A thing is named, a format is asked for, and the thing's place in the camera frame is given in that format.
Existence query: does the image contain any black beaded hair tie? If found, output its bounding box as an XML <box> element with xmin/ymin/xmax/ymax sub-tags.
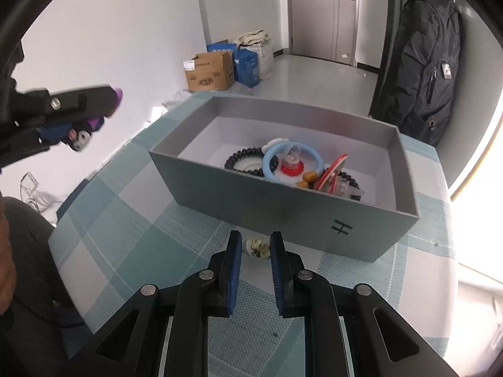
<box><xmin>225</xmin><ymin>147</ymin><xmax>265</xmax><ymax>173</ymax></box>

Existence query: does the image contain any white cable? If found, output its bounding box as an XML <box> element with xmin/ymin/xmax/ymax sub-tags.
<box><xmin>24</xmin><ymin>190</ymin><xmax>75</xmax><ymax>215</ymax></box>

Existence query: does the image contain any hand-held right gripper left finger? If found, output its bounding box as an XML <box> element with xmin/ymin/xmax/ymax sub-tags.
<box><xmin>69</xmin><ymin>231</ymin><xmax>242</xmax><ymax>377</ymax></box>

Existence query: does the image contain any small cream flower toy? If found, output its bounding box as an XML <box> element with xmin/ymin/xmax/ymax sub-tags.
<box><xmin>246</xmin><ymin>239</ymin><xmax>272</xmax><ymax>260</ymax></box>

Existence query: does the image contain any dark grey chair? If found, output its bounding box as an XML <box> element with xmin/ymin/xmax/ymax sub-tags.
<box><xmin>0</xmin><ymin>196</ymin><xmax>91</xmax><ymax>377</ymax></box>

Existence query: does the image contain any amber bead bracelet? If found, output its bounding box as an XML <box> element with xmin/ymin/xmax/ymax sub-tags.
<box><xmin>296</xmin><ymin>170</ymin><xmax>320</xmax><ymax>190</ymax></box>

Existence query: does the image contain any white round bracelet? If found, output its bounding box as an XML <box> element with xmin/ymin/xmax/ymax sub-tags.
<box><xmin>236</xmin><ymin>156</ymin><xmax>264</xmax><ymax>173</ymax></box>

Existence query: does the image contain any blue printed carton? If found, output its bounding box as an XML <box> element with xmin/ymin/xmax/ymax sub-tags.
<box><xmin>235</xmin><ymin>49</ymin><xmax>261</xmax><ymax>88</ymax></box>

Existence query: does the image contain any red clear plastic ornament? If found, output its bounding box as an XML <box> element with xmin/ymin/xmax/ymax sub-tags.
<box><xmin>280</xmin><ymin>145</ymin><xmax>306</xmax><ymax>179</ymax></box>

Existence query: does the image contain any grey box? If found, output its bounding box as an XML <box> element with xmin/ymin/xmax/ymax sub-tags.
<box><xmin>148</xmin><ymin>95</ymin><xmax>422</xmax><ymax>263</ymax></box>

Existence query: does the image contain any grey door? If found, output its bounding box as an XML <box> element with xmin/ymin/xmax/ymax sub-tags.
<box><xmin>286</xmin><ymin>0</ymin><xmax>388</xmax><ymax>67</ymax></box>

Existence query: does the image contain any clear plastic wrap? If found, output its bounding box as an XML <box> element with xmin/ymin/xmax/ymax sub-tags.
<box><xmin>151</xmin><ymin>90</ymin><xmax>185</xmax><ymax>123</ymax></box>

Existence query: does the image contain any white plastic bag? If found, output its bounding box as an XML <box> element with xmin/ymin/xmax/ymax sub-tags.
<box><xmin>236</xmin><ymin>39</ymin><xmax>274</xmax><ymax>79</ymax></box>

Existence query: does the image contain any purple hair tie with charm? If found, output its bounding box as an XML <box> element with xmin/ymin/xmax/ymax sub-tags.
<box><xmin>65</xmin><ymin>86</ymin><xmax>125</xmax><ymax>153</ymax></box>

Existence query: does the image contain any black bead bracelet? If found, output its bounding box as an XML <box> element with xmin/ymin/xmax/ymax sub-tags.
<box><xmin>340</xmin><ymin>171</ymin><xmax>364</xmax><ymax>203</ymax></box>

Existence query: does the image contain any red round disc ornament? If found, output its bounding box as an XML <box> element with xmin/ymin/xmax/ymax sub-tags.
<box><xmin>314</xmin><ymin>152</ymin><xmax>350</xmax><ymax>193</ymax></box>

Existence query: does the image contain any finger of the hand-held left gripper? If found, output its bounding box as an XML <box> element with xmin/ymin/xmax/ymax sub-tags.
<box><xmin>0</xmin><ymin>123</ymin><xmax>75</xmax><ymax>167</ymax></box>
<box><xmin>16</xmin><ymin>84</ymin><xmax>119</xmax><ymax>126</ymax></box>

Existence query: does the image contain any light blue ring bracelet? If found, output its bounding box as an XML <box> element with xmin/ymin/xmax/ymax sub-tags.
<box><xmin>262</xmin><ymin>141</ymin><xmax>324</xmax><ymax>183</ymax></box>

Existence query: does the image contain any clear plastic box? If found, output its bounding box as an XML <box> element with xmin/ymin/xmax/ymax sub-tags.
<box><xmin>20</xmin><ymin>172</ymin><xmax>40</xmax><ymax>194</ymax></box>

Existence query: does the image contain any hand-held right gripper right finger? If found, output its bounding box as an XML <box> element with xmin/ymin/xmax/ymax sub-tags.
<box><xmin>270</xmin><ymin>232</ymin><xmax>460</xmax><ymax>377</ymax></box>

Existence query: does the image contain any brown cardboard box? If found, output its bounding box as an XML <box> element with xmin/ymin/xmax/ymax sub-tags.
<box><xmin>184</xmin><ymin>50</ymin><xmax>235</xmax><ymax>93</ymax></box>

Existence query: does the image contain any black backpack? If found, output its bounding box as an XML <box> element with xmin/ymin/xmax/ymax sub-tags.
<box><xmin>371</xmin><ymin>0</ymin><xmax>464</xmax><ymax>148</ymax></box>

